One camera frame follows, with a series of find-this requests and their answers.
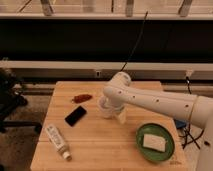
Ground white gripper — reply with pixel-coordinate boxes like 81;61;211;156
98;96;126;124

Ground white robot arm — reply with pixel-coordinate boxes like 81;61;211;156
98;72;213;171

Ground green plate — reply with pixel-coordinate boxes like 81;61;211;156
136;123;175;163

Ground white sponge block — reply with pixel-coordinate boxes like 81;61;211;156
143;134;166;152

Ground black smartphone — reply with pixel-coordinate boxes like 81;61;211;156
65;106;87;126

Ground blue connector box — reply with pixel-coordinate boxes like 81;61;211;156
174;120;186;129

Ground white tube bottle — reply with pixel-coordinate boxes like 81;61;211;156
45;124;71;161

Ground black office chair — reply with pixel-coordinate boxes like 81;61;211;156
0;69;42;133

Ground wall power outlet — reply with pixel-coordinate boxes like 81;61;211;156
96;71;101;78

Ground black floor cable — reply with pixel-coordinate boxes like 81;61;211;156
179;77;205;150

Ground black hanging cable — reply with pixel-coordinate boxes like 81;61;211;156
117;10;150;75

